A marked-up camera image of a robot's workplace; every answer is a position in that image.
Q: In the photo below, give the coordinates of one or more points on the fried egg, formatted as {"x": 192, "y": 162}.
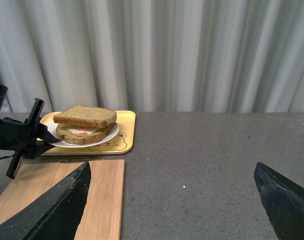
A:
{"x": 81, "y": 130}

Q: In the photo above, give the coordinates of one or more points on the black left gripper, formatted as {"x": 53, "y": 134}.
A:
{"x": 18, "y": 136}

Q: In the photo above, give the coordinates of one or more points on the yellow bear tray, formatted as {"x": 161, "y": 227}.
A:
{"x": 119, "y": 144}

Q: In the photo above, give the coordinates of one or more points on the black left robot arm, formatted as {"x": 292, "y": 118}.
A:
{"x": 31, "y": 150}

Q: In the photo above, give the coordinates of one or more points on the bread slice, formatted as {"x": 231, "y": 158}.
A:
{"x": 86, "y": 116}
{"x": 64, "y": 135}

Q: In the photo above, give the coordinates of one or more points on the grey curtain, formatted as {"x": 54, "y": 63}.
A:
{"x": 214, "y": 56}

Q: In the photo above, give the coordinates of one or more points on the white round plate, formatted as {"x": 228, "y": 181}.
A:
{"x": 52, "y": 129}

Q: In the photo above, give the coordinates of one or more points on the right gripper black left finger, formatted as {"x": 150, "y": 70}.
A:
{"x": 56, "y": 214}

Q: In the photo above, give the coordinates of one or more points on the wooden cutting board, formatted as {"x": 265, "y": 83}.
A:
{"x": 101, "y": 219}

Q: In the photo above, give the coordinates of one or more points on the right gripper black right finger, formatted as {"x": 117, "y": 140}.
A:
{"x": 283, "y": 201}

